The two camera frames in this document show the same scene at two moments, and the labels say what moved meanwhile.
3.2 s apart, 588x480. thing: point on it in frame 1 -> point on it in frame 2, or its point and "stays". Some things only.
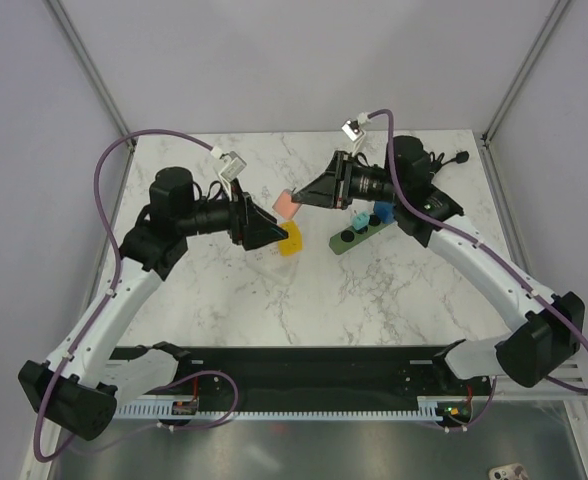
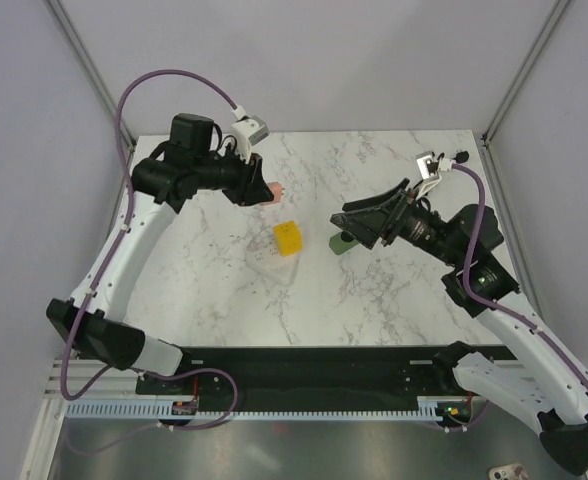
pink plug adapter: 284,205 -> 276,189
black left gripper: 249,225 -> 258,191
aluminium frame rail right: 490,170 stays
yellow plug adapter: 294,242 stays
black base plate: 303,375 stays
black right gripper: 332,188 -> 366,224
